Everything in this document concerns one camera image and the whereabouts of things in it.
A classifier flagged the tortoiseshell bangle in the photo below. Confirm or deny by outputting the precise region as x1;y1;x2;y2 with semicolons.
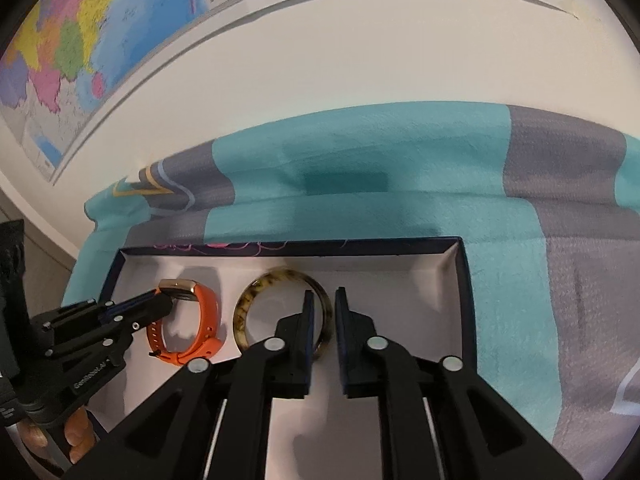
232;268;334;361

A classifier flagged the left hand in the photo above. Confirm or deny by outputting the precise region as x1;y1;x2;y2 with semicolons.
17;406;96;465

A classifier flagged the dark blue shallow box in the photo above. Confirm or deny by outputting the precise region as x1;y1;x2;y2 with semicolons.
101;238;475;479

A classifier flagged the teal grey bed sheet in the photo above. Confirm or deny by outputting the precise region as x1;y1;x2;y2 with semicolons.
64;102;639;479

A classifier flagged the colourful wall map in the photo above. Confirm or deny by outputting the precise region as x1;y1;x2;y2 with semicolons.
0;0;564;183

